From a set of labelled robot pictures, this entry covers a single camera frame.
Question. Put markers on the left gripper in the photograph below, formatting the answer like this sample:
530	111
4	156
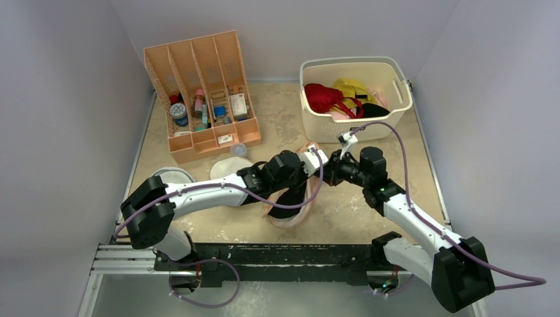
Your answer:
304	176

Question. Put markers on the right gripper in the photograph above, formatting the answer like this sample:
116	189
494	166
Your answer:
333	172

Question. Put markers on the black bra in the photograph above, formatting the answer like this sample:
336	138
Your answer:
285	201

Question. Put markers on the strawberry print mesh laundry bag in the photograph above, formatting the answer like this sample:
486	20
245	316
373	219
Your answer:
312	184

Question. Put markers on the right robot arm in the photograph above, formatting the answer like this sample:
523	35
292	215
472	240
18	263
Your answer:
452	266

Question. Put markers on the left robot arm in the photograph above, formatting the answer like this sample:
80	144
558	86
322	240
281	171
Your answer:
148	213

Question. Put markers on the white cylindrical mesh laundry bag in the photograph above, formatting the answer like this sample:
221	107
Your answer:
228	166

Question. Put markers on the cream perforated laundry basket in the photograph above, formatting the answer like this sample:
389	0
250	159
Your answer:
376	73

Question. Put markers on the flat white mesh bag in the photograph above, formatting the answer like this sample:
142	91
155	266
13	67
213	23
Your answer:
174	175

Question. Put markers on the clear plastic round container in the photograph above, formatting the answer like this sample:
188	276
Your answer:
238	150

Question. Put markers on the black garment in basket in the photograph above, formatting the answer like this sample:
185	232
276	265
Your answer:
370	110

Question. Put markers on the small white box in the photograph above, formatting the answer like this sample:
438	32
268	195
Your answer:
224	139

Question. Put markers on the red garment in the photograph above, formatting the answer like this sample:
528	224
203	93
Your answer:
323	99

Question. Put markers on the white medicine box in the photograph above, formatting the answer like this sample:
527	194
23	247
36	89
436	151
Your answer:
238	105

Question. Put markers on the pink garment in basket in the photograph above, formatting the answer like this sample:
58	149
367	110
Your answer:
379	97

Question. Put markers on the yellow garment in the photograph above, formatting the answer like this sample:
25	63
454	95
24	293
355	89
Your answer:
353	89

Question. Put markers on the pink bottle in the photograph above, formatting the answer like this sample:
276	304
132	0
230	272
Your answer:
199	101

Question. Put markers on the orange plastic desk organizer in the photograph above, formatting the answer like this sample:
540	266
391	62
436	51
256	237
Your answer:
202	86

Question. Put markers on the blue lid round tin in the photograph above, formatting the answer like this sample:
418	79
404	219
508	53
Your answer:
178	112

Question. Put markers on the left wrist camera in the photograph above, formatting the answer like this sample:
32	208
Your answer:
312	158

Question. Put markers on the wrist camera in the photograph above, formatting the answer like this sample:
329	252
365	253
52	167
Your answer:
312	158
347	141

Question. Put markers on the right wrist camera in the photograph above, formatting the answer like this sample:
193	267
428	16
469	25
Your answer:
347	141

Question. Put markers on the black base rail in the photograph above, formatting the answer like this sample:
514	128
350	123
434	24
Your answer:
215	263

